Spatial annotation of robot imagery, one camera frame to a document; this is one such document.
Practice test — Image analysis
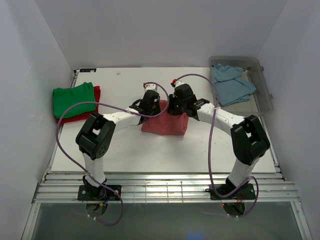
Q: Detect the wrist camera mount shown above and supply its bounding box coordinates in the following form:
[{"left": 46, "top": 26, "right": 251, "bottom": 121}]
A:
[
  {"left": 143, "top": 83, "right": 158, "bottom": 92},
  {"left": 170, "top": 79, "right": 184, "bottom": 88}
]

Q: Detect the folded green t shirt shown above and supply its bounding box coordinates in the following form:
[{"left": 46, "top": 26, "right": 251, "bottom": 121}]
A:
[{"left": 52, "top": 82, "right": 97, "bottom": 119}]

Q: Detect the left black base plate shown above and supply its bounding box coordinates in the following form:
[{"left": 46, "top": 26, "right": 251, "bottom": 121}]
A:
[{"left": 76, "top": 185, "right": 122, "bottom": 201}]

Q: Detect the salmon pink t shirt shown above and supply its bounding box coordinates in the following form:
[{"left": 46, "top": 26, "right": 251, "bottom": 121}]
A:
[{"left": 141, "top": 111, "right": 189, "bottom": 136}]

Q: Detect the folded red t shirt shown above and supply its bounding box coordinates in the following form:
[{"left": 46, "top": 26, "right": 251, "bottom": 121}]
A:
[{"left": 52, "top": 82, "right": 101, "bottom": 125}]

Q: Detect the clear plastic bin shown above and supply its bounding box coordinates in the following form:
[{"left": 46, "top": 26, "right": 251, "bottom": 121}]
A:
[{"left": 208, "top": 56, "right": 273, "bottom": 117}]

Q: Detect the aluminium table frame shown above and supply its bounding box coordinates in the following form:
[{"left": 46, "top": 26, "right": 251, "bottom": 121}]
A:
[{"left": 22, "top": 67, "right": 312, "bottom": 240}]

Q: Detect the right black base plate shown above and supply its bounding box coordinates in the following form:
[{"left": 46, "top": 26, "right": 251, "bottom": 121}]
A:
[{"left": 208, "top": 183, "right": 256, "bottom": 201}]

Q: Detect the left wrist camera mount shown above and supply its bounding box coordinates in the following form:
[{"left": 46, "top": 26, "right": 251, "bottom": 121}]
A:
[{"left": 143, "top": 83, "right": 158, "bottom": 92}]

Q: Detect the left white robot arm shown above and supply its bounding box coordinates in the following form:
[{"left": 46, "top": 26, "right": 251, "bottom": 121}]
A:
[{"left": 75, "top": 89, "right": 161, "bottom": 200}]

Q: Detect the blue t shirt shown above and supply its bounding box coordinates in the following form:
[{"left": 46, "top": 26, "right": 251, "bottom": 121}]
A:
[{"left": 211, "top": 63, "right": 257, "bottom": 107}]

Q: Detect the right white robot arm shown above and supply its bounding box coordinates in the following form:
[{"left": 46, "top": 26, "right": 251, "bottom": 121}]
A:
[{"left": 167, "top": 80, "right": 271, "bottom": 199}]

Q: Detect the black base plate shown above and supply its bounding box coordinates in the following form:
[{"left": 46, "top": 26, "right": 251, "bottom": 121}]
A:
[
  {"left": 208, "top": 183, "right": 256, "bottom": 201},
  {"left": 76, "top": 185, "right": 122, "bottom": 201}
]

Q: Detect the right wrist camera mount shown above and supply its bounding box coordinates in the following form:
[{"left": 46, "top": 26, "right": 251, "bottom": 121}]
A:
[{"left": 170, "top": 79, "right": 184, "bottom": 88}]

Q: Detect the blue label sticker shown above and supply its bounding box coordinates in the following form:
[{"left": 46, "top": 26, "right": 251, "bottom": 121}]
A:
[{"left": 79, "top": 68, "right": 97, "bottom": 73}]

